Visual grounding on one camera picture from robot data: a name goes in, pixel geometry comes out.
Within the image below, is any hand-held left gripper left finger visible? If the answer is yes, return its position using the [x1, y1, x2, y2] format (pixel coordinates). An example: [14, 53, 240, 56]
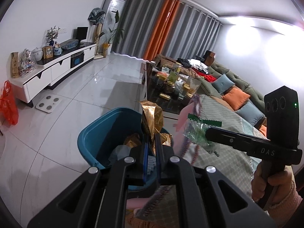
[27, 133, 149, 228]

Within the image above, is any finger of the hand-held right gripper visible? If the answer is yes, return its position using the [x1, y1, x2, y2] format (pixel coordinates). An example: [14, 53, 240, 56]
[205, 127, 270, 156]

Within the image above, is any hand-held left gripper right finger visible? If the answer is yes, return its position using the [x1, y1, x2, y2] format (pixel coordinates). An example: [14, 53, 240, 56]
[154, 133, 277, 228]

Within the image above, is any clear green plastic wrapper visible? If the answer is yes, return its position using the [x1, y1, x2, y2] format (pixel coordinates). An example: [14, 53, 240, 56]
[183, 113, 222, 157]

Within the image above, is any blue plastic bin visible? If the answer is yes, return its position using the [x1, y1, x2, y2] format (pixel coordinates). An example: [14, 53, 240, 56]
[78, 107, 175, 192]

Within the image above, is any gold foil wrapper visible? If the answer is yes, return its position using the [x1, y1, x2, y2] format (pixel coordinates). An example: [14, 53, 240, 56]
[123, 133, 142, 149]
[140, 100, 173, 155]

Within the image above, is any person's right forearm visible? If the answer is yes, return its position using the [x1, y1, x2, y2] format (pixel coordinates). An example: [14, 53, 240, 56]
[268, 185, 304, 228]

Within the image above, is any person's right hand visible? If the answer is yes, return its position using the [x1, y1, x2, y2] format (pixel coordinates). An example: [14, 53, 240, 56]
[251, 163, 295, 210]

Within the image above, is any blue cushion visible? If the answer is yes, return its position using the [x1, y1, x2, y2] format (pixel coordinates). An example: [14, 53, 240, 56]
[212, 74, 235, 93]
[236, 101, 265, 126]

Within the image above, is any grey blue crumpled paper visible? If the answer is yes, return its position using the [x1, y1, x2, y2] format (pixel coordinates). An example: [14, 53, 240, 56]
[109, 144, 133, 167]

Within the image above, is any green brown sofa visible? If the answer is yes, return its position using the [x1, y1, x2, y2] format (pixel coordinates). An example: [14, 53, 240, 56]
[152, 55, 269, 138]

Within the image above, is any clear snack bag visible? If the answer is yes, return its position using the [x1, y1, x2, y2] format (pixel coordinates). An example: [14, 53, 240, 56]
[182, 77, 202, 98]

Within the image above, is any red cloth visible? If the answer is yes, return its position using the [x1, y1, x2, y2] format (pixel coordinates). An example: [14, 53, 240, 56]
[199, 74, 215, 83]

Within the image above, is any white clothes pile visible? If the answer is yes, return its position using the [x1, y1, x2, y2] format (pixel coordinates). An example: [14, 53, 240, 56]
[190, 59, 207, 70]

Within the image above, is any brown wooden cabinet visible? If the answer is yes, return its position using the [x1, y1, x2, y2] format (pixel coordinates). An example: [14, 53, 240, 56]
[204, 50, 216, 66]

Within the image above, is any dark coffee table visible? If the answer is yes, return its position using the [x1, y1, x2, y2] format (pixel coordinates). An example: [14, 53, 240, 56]
[142, 62, 202, 119]

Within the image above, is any white bathroom scale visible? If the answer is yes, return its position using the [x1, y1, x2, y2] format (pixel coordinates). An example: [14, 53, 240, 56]
[36, 95, 64, 114]

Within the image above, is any grey curtain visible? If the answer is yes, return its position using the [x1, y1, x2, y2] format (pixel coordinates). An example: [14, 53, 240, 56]
[166, 2, 222, 63]
[112, 0, 167, 59]

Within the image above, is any orange curtain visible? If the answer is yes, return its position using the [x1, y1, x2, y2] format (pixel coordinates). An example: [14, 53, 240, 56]
[164, 0, 181, 62]
[142, 0, 171, 61]

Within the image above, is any red plastic bag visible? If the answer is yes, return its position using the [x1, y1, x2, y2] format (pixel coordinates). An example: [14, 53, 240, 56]
[0, 81, 19, 126]

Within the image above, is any white black tv cabinet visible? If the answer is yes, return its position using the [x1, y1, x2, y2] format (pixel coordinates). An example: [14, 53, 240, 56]
[9, 41, 98, 105]

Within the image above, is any blue decorative tray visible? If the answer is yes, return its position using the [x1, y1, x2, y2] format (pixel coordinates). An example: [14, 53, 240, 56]
[59, 39, 79, 50]

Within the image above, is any glass ship ornament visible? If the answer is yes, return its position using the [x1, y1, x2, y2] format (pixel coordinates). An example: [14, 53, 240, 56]
[18, 49, 36, 78]

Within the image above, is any white ceramic jar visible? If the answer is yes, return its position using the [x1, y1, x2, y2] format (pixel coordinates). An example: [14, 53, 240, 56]
[32, 47, 44, 62]

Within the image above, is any tall leafy potted plant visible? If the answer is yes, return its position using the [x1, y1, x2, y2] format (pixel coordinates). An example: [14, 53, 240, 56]
[100, 11, 124, 59]

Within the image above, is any brown gold vase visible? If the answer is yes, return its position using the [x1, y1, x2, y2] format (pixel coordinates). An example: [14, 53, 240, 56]
[11, 52, 20, 78]

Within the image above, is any black monitor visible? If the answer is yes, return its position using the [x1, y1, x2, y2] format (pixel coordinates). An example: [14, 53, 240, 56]
[76, 27, 89, 44]

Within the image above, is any vase with branches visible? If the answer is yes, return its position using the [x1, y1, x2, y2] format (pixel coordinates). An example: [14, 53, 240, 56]
[46, 26, 61, 47]

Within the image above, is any white standing air conditioner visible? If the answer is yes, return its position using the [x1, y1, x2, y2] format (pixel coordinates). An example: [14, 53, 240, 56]
[103, 0, 126, 55]

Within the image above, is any standing fan with cover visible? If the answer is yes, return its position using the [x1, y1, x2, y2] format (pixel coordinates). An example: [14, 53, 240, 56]
[88, 8, 106, 60]

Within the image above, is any gold picture frame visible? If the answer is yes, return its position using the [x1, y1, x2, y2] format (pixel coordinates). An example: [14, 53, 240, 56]
[42, 46, 54, 59]

